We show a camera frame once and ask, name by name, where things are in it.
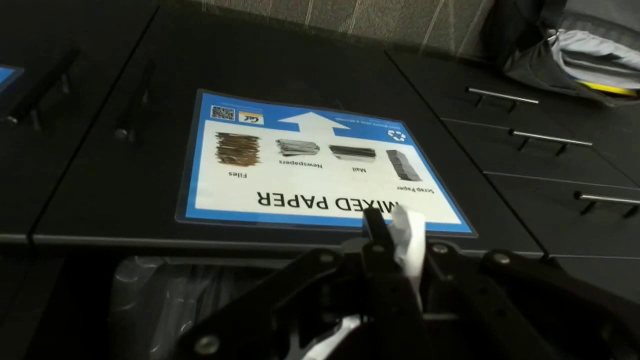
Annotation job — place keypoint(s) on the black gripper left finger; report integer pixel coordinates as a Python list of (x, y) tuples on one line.
[(381, 286)]

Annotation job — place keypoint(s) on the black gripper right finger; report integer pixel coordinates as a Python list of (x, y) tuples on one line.
[(507, 301)]

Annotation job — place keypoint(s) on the small white piece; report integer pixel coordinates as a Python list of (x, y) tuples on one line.
[(408, 247)]

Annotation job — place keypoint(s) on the black bin liner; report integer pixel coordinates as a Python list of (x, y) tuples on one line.
[(173, 301)]

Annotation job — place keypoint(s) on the blue mixed paper sign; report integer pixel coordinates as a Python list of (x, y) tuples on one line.
[(320, 167)]

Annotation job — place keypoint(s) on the dark grey counter cabinet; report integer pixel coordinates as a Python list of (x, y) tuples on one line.
[(301, 60)]

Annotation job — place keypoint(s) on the black backpack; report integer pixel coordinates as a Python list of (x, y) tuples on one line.
[(581, 47)]

